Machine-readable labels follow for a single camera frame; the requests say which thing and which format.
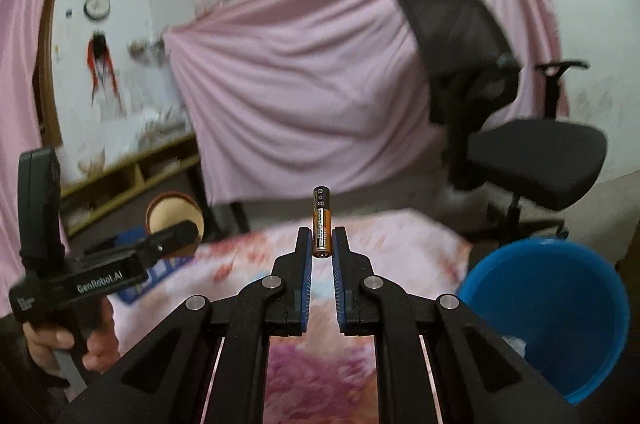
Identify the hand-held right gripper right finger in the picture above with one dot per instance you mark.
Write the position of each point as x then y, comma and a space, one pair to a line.
339, 284

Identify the low wooden shelf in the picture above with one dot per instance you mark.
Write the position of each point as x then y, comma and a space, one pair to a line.
125, 174

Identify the pink curtain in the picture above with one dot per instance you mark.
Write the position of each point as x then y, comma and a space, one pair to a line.
20, 79

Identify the person's left hand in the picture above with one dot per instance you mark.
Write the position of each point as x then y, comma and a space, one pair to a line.
102, 339

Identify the black office chair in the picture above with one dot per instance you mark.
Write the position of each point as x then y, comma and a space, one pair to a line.
540, 164

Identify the floral blanket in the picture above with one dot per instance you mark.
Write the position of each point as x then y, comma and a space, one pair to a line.
400, 254

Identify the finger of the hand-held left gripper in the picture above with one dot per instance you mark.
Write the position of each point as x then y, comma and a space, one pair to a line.
172, 238

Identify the pile of small clutter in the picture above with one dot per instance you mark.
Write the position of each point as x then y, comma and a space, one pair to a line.
160, 124

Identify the black and copper battery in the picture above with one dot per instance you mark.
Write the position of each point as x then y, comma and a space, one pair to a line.
321, 224

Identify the blue plastic basin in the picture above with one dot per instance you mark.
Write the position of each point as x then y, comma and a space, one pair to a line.
550, 304

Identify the pink hanging cloth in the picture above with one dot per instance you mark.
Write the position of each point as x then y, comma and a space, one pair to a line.
300, 104

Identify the red hanging wall ornament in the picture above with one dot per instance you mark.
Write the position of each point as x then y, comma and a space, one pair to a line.
97, 49

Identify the red paper cup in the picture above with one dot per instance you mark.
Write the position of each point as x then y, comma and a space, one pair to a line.
170, 209

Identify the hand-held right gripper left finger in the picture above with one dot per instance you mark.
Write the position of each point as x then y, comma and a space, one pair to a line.
306, 284

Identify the round wall clock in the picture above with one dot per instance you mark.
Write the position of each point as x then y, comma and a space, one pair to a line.
96, 5

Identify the blue printed box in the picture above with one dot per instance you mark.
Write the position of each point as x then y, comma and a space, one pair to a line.
160, 271

